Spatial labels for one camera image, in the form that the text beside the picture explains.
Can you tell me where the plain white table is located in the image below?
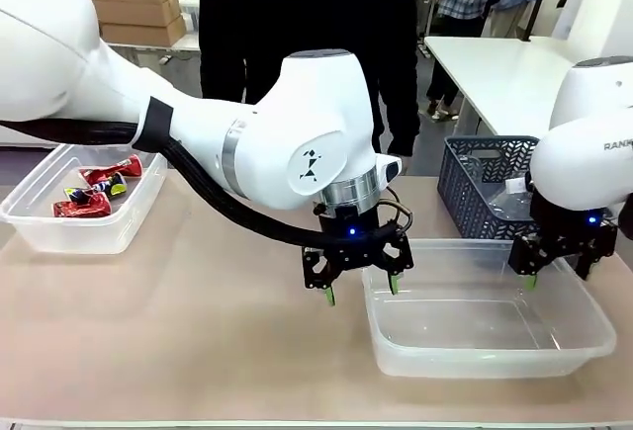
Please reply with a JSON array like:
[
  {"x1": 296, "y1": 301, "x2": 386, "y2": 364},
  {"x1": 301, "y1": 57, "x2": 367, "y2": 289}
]
[{"x1": 423, "y1": 35, "x2": 590, "y2": 137}]

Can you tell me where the black strap on left arm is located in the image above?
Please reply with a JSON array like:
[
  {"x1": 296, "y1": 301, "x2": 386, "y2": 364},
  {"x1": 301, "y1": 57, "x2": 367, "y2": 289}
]
[{"x1": 130, "y1": 95, "x2": 175, "y2": 153}]

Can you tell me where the clear plastic bin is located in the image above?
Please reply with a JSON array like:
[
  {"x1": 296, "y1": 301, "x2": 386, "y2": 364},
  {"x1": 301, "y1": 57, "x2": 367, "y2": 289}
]
[
  {"x1": 0, "y1": 142, "x2": 169, "y2": 256},
  {"x1": 360, "y1": 237, "x2": 618, "y2": 380}
]

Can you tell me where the crushed red can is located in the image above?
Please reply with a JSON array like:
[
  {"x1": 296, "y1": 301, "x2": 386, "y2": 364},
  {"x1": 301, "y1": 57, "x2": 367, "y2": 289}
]
[
  {"x1": 78, "y1": 153, "x2": 145, "y2": 186},
  {"x1": 51, "y1": 191, "x2": 112, "y2": 219}
]

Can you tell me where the crushed blue yellow can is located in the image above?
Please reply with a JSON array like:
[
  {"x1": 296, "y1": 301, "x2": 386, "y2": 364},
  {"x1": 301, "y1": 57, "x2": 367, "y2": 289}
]
[{"x1": 63, "y1": 172, "x2": 128, "y2": 204}]

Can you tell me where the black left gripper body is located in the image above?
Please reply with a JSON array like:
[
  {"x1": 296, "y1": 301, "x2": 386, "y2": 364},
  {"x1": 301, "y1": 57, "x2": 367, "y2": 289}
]
[{"x1": 316, "y1": 205, "x2": 398, "y2": 272}]

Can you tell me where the crushed clear plastic bottle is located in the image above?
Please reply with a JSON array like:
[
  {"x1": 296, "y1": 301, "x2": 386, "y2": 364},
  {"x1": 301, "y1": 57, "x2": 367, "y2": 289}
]
[
  {"x1": 486, "y1": 176, "x2": 539, "y2": 227},
  {"x1": 455, "y1": 154, "x2": 485, "y2": 190}
]

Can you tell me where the person in black hoodie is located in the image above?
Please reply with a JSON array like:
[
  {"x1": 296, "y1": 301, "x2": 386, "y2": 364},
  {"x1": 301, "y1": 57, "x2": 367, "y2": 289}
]
[{"x1": 197, "y1": 0, "x2": 422, "y2": 157}]

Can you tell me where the dark blue perforated basket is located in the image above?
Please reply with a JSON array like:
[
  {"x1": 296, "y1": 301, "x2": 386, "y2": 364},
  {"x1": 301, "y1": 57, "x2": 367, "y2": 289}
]
[{"x1": 436, "y1": 134, "x2": 542, "y2": 242}]

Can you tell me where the person's right forearm black sleeve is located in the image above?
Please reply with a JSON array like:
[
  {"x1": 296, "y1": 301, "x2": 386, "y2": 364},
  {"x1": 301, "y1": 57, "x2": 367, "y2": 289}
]
[{"x1": 199, "y1": 48, "x2": 249, "y2": 105}]

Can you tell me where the thin black left wrist cable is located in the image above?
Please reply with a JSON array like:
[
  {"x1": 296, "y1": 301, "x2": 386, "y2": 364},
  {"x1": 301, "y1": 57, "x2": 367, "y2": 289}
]
[{"x1": 378, "y1": 186, "x2": 413, "y2": 234}]

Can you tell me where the clear storage container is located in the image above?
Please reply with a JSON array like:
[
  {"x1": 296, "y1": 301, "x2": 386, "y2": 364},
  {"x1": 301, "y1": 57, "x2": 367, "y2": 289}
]
[{"x1": 176, "y1": 0, "x2": 202, "y2": 32}]

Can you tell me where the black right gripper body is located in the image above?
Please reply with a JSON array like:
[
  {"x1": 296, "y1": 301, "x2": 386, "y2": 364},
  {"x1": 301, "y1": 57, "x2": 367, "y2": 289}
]
[{"x1": 528, "y1": 193, "x2": 618, "y2": 258}]

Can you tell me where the person's left forearm black sleeve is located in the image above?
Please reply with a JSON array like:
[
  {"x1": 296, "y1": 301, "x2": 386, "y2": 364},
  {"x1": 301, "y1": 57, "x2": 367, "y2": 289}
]
[{"x1": 379, "y1": 73, "x2": 422, "y2": 157}]

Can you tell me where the white table with metal legs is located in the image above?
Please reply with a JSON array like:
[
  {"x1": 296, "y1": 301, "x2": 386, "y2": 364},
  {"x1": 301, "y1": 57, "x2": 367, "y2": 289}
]
[{"x1": 104, "y1": 28, "x2": 202, "y2": 71}]

